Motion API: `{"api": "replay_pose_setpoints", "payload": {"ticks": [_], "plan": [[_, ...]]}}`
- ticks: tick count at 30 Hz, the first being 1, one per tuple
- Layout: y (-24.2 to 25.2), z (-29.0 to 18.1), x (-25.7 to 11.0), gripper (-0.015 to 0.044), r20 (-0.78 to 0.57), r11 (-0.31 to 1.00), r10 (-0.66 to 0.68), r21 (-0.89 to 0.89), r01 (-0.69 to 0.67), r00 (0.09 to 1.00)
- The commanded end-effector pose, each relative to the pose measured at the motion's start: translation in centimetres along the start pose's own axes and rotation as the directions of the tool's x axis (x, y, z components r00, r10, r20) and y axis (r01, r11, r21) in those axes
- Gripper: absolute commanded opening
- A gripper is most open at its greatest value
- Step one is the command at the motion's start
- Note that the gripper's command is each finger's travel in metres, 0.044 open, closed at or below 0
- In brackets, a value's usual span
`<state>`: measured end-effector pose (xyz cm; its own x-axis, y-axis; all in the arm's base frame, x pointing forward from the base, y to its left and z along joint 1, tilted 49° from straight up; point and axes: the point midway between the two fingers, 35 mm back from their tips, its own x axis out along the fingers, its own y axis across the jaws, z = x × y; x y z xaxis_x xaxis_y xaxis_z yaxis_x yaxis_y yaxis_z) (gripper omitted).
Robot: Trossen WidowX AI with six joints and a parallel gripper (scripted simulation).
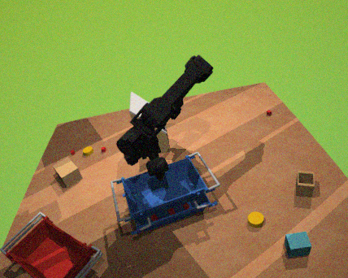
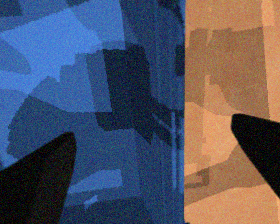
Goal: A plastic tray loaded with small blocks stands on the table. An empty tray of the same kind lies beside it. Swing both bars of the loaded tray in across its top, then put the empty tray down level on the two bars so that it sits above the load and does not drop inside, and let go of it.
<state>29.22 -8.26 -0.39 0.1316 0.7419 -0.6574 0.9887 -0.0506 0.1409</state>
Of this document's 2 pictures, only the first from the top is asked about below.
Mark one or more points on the yellow short cylinder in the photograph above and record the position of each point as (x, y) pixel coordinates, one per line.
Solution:
(255, 219)
(88, 151)

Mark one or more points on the blue plastic tray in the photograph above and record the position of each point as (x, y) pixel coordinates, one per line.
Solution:
(165, 218)

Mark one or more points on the teal block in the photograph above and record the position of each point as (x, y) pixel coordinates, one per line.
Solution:
(297, 244)

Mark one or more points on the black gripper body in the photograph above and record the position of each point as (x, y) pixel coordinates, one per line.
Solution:
(158, 164)

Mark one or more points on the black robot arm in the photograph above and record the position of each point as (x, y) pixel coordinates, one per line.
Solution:
(158, 111)

